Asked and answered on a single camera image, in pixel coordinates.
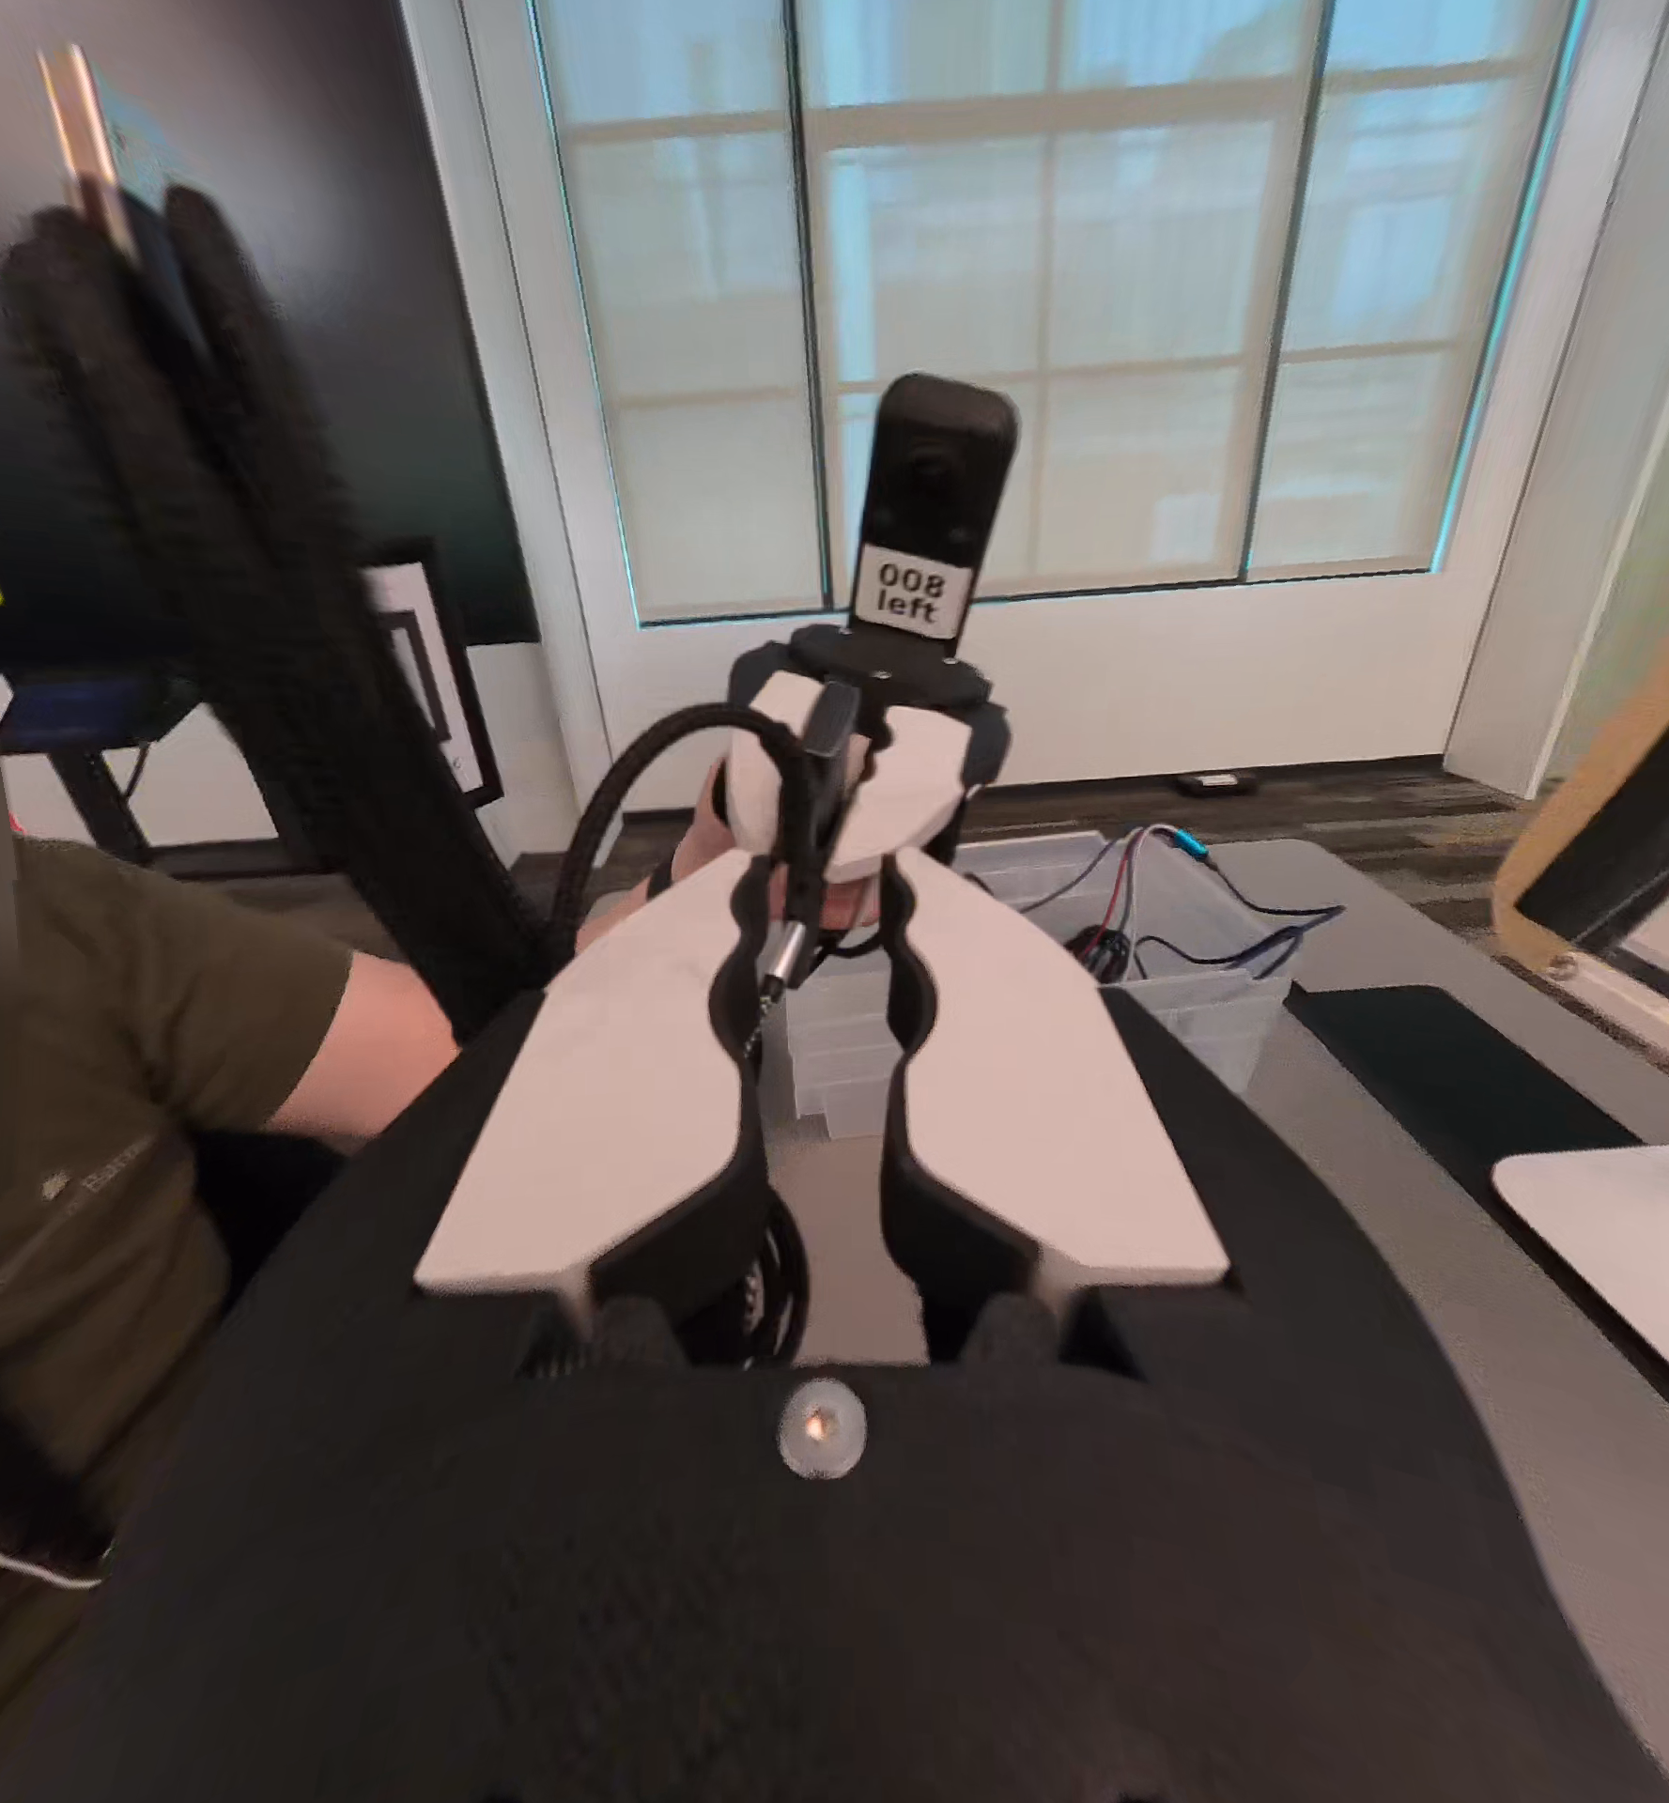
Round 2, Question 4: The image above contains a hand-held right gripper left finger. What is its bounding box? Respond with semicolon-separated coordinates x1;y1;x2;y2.
415;844;778;1367

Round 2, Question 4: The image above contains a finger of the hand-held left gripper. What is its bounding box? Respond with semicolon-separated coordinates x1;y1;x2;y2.
724;673;834;852
829;703;972;873

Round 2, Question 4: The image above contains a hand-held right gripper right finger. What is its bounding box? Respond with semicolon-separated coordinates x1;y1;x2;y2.
880;844;1230;1367

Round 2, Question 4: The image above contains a grey usb hub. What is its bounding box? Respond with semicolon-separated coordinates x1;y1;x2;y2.
778;683;867;927

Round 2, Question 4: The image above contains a clear plastic bin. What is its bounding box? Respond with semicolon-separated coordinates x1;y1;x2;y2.
763;834;1350;1136

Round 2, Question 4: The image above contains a black hub cable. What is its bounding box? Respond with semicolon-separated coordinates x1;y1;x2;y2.
554;700;834;989

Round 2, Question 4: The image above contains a person's left forearm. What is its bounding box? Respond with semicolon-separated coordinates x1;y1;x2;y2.
269;844;705;1145

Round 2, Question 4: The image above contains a person's left hand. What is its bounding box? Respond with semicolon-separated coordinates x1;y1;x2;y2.
672;762;894;940

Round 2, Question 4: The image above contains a frosted window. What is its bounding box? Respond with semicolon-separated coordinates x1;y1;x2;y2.
535;0;1590;628

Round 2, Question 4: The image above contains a black framed marker sign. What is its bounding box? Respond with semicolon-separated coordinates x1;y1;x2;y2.
361;537;509;818

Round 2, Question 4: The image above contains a dark desk mat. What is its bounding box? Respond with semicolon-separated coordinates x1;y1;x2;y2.
1281;983;1646;1156

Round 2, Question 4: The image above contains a person in olive shirt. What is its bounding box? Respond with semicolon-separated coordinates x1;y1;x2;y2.
0;843;361;1803

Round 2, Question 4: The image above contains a wooden board with instruction sheet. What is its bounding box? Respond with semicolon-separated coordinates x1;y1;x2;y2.
1498;567;1669;1104

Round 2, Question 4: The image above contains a black partition panel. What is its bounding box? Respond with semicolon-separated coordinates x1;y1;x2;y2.
0;0;547;683

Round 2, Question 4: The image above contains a gold edged phone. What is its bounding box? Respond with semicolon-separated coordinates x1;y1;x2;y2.
40;42;178;279

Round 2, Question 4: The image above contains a blue braided cable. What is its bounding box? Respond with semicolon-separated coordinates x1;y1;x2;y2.
1106;820;1350;989

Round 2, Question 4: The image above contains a white cord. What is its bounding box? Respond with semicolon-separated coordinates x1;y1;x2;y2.
0;1496;111;1591

